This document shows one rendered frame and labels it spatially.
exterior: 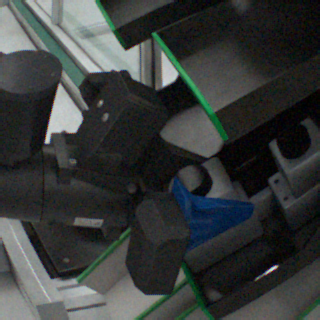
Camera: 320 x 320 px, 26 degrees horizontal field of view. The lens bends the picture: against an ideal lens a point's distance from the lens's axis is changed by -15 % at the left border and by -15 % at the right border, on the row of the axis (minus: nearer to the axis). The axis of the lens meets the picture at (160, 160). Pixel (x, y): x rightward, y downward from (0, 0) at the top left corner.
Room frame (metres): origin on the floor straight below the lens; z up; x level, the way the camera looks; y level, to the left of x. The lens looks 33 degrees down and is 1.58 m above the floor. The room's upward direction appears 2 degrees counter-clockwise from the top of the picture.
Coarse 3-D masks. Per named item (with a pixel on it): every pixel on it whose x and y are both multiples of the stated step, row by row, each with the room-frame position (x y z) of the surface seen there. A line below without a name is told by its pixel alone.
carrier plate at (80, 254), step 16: (32, 224) 0.80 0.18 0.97; (48, 224) 0.80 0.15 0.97; (48, 240) 0.77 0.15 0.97; (64, 240) 0.77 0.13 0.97; (80, 240) 0.77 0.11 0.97; (96, 240) 0.77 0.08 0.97; (112, 240) 0.77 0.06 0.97; (48, 256) 0.74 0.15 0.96; (64, 256) 0.73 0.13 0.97; (80, 256) 0.74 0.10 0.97; (96, 256) 0.74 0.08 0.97; (64, 272) 0.70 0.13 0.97; (80, 272) 0.71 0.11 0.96
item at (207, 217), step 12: (180, 192) 0.42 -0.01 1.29; (180, 204) 0.41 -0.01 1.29; (192, 204) 0.42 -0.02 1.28; (204, 204) 0.43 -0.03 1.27; (216, 204) 0.43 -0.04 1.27; (228, 204) 0.44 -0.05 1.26; (240, 204) 0.44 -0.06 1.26; (252, 204) 0.45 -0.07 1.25; (192, 216) 0.43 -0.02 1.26; (204, 216) 0.43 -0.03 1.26; (216, 216) 0.43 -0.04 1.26; (228, 216) 0.44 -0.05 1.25; (240, 216) 0.44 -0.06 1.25; (192, 228) 0.43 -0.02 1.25; (204, 228) 0.43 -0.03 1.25; (216, 228) 0.43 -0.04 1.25; (228, 228) 0.44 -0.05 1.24; (192, 240) 0.42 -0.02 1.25; (204, 240) 0.43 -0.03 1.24
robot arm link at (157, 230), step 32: (64, 160) 0.43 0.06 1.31; (64, 192) 0.42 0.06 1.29; (96, 192) 0.43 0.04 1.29; (64, 224) 0.42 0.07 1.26; (96, 224) 0.43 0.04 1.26; (128, 224) 0.42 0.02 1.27; (160, 224) 0.37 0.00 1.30; (128, 256) 0.39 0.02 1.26; (160, 256) 0.36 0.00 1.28; (160, 288) 0.36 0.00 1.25
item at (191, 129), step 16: (176, 80) 0.66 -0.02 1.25; (160, 96) 0.65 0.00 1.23; (176, 96) 0.66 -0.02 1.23; (192, 96) 0.66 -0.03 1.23; (176, 112) 0.64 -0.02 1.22; (192, 112) 0.63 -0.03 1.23; (176, 128) 0.62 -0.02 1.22; (192, 128) 0.61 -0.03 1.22; (208, 128) 0.60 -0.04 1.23; (256, 128) 0.54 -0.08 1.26; (176, 144) 0.60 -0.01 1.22; (192, 144) 0.59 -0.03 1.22; (208, 144) 0.58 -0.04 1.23; (224, 144) 0.54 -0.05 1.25; (240, 144) 0.54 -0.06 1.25; (256, 144) 0.54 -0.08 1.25; (224, 160) 0.54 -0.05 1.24; (240, 160) 0.54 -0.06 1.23
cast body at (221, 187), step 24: (192, 168) 0.47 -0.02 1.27; (216, 168) 0.48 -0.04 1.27; (192, 192) 0.45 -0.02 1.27; (216, 192) 0.45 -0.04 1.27; (240, 192) 0.48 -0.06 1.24; (264, 192) 0.48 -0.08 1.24; (264, 216) 0.47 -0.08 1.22; (216, 240) 0.45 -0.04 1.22; (240, 240) 0.45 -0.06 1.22; (192, 264) 0.44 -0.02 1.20
